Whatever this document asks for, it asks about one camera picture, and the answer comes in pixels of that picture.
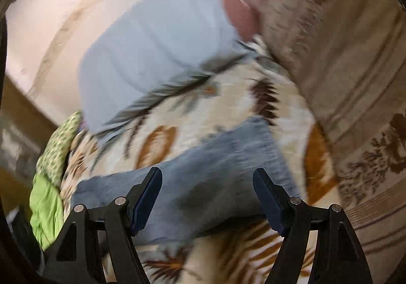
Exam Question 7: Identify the brown striped cushion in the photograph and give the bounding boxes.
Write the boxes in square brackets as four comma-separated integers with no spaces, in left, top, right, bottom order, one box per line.
[261,0,405,283]

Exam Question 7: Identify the wooden cabinet with glass door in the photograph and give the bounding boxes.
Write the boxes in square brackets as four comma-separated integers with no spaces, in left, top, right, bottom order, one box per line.
[1,77,56,217]

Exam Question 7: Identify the lime green cloth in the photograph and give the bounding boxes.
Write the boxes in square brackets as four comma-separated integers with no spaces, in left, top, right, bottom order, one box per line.
[29,173,64,250]

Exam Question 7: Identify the light grey pillow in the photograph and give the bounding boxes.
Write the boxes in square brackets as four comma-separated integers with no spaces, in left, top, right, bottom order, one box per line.
[78,0,248,145]

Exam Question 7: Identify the green white patterned quilt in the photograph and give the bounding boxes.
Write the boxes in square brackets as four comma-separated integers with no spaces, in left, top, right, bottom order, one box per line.
[33,111,82,188]

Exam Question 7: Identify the leaf pattern beige blanket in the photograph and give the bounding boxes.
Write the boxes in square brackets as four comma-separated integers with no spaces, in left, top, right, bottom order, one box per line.
[61,38,340,283]

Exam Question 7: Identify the grey-blue denim pants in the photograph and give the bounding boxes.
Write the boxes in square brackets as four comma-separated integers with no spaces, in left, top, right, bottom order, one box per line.
[71,116,301,246]

